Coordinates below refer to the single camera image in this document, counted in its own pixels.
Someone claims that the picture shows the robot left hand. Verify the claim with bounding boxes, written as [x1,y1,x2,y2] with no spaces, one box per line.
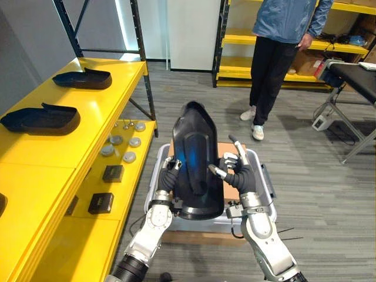
[157,157,184,194]

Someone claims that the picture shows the person's left hand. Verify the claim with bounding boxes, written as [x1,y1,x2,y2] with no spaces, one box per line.
[297,31,314,51]

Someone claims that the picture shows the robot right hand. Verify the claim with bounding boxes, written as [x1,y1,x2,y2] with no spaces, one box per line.
[209,133,259,196]

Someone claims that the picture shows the yellow metal shelf unit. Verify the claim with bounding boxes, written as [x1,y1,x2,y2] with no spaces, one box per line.
[0,0,160,282]

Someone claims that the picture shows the brown cardboard sheet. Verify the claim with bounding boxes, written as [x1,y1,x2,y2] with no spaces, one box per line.
[168,140,250,204]

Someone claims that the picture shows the white plastic storage box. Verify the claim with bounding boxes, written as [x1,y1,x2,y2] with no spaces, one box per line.
[144,143,277,233]

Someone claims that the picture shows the brown cardboard box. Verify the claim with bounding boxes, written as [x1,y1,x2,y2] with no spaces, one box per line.
[289,49,326,78]

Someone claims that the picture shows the person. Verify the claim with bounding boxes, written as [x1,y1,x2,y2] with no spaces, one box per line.
[240,0,334,142]

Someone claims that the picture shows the blue item on rack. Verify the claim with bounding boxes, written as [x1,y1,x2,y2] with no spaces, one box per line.
[350,34,368,47]

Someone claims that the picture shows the small black box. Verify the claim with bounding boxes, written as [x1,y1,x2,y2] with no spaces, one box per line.
[102,164,125,184]
[88,192,115,215]

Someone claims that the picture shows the black folding table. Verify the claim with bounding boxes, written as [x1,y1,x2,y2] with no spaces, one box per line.
[312,58,376,165]

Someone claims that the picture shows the flat cardboard floor piece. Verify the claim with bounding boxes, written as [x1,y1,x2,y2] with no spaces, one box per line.
[162,230,248,247]

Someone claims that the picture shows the yellow storage rack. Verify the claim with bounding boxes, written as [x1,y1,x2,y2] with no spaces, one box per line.
[211,0,376,90]

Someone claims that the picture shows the white power adapter box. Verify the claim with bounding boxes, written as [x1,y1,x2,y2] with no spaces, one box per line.
[311,113,332,131]

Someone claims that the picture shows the white panel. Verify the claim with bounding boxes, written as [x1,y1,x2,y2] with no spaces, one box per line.
[166,0,221,72]

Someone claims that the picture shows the black cable bundle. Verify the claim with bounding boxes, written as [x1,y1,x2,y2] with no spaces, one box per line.
[316,31,351,52]

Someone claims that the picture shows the black floor cable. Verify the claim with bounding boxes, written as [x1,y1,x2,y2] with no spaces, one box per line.
[275,227,304,241]

